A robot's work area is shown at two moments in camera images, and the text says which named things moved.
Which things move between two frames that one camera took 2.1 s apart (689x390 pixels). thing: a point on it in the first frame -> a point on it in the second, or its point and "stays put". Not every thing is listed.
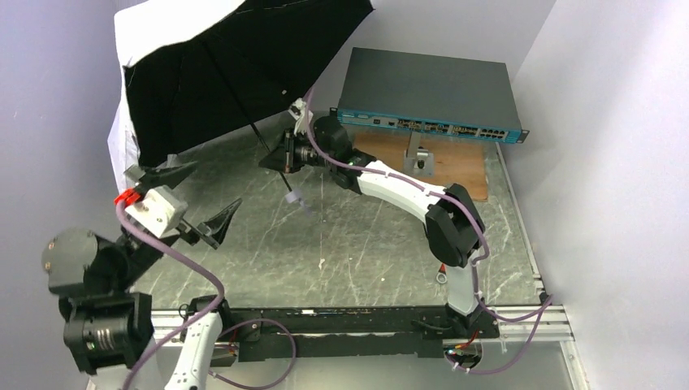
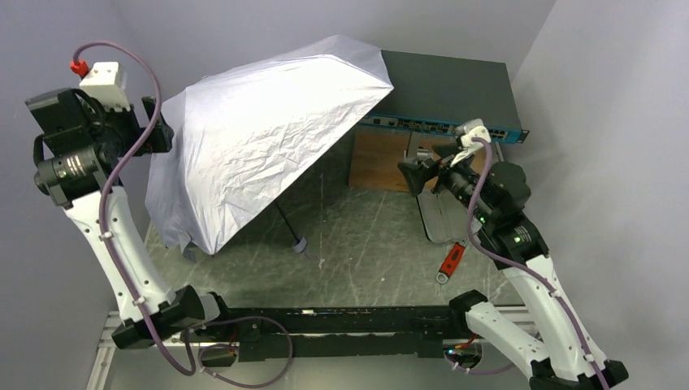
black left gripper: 183,231 -> 156,126
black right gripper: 288,151 -> 431,175
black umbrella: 198,72 -> 227,150
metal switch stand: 418,162 stays put
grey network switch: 427,93 stays put
